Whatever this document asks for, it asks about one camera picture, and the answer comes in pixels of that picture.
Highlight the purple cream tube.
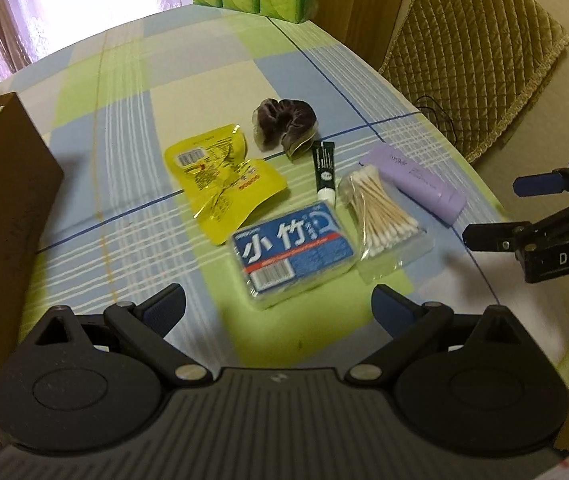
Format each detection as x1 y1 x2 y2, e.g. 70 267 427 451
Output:
359 143 467 226

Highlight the cotton swab bag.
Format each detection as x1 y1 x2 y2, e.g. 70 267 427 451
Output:
338 165 434 283

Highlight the blue dental floss box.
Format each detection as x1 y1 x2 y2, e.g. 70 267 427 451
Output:
229 202 357 309

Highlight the yellow snack packet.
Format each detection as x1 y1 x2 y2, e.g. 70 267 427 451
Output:
164 124 288 245

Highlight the small dark green tube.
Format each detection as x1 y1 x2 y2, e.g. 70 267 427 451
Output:
312 141 337 207

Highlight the dark velvet scrunchie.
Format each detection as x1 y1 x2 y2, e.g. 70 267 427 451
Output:
252 99 318 160

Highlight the quilted chair cushion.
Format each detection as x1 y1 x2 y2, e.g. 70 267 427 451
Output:
380 0 569 162

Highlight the checkered tablecloth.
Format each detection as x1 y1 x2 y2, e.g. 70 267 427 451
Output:
0 6 569 382

